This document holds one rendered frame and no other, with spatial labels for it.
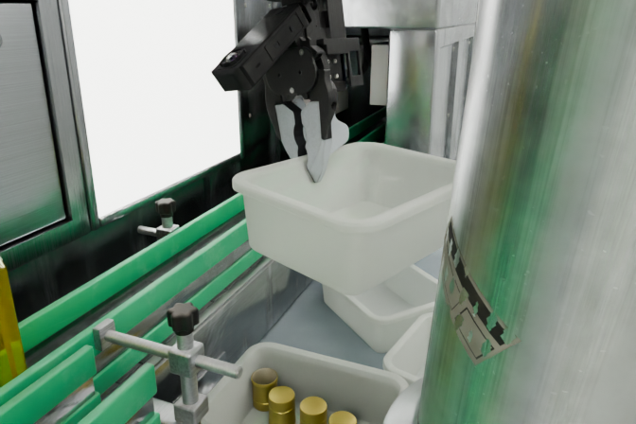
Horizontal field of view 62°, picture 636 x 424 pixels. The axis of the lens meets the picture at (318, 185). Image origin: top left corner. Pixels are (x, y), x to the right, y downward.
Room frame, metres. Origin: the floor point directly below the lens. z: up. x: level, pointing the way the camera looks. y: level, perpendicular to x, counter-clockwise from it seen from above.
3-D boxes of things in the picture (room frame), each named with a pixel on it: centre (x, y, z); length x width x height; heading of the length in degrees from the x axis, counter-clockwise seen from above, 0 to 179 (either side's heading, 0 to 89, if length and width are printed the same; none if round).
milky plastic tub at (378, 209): (0.51, -0.04, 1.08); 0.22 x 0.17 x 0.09; 137
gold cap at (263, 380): (0.59, 0.07, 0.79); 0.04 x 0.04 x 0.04
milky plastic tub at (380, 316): (0.84, -0.12, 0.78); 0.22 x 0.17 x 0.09; 28
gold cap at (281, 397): (0.56, 0.05, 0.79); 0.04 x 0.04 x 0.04
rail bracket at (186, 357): (0.45, 0.15, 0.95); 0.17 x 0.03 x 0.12; 68
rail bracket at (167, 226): (0.75, 0.25, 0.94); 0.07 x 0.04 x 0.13; 68
